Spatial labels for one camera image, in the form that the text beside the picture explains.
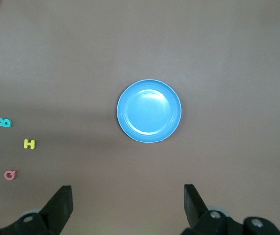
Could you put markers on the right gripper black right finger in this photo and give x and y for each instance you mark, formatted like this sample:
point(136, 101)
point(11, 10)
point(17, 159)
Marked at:
point(196, 210)

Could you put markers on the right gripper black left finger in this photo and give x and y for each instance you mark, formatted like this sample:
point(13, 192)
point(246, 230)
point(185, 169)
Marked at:
point(56, 210)

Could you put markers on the red foam letter Q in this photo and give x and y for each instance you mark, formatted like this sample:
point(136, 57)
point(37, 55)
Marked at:
point(6, 175)

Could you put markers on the yellow foam letter H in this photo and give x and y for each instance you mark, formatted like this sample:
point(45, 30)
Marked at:
point(29, 144)

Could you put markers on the teal digit 6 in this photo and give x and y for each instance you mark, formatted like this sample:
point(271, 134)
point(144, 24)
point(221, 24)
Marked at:
point(5, 122)

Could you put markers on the blue plate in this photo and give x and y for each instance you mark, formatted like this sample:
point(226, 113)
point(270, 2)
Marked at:
point(149, 110)

